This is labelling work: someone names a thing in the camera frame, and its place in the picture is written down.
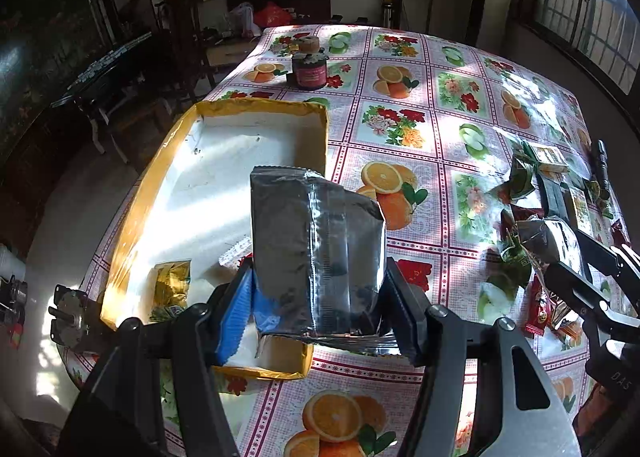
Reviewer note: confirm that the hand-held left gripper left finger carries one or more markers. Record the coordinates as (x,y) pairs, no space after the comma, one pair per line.
(234,318)

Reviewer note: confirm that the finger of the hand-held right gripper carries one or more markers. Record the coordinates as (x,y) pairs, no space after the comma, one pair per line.
(597,251)
(575,284)

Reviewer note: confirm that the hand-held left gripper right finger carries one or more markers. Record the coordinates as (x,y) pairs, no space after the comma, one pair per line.
(400,314)

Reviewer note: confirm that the small silver foil packet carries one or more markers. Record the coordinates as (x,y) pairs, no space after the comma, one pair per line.
(555,237)

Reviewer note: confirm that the large silver foil packet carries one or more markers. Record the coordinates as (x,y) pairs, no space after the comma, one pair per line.
(310,247)

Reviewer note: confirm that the yellow cardboard box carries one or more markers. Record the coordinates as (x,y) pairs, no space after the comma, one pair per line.
(225,162)

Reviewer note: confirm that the green gold snack packet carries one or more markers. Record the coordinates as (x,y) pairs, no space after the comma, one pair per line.
(595,194)

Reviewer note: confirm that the small clear wrapped snack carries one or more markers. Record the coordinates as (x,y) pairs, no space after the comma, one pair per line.
(235,254)

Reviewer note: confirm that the green crumpled snack packet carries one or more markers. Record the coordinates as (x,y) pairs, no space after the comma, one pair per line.
(515,257)

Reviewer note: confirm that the dark green snack box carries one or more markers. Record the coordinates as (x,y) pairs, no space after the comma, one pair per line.
(557,197)

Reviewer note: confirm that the black flashlight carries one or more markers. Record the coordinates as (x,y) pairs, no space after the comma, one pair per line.
(600,167)

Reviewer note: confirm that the dark red snack packet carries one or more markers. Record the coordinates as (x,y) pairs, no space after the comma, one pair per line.
(515,222)

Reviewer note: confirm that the cracker packet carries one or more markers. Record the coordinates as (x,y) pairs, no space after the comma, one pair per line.
(547,159)

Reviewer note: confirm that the green twisted snack packet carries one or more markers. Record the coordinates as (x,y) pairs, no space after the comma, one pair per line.
(522,177)

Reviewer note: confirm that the metal electric motor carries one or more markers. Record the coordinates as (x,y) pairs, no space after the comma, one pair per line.
(70,319)

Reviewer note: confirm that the fruit print tablecloth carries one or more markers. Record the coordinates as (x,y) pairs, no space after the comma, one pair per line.
(425,102)

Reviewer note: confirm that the wooden chair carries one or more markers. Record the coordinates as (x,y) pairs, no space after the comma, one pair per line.
(125,122)

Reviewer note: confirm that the dark jar pink label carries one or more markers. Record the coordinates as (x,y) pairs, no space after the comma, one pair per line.
(309,71)

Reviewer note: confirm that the cork stopper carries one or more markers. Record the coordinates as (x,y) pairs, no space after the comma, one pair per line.
(306,43)

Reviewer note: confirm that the white plastic bag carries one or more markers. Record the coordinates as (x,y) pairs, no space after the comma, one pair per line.
(245,17)

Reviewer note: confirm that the red plastic bag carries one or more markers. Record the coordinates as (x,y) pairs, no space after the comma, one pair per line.
(272,14)

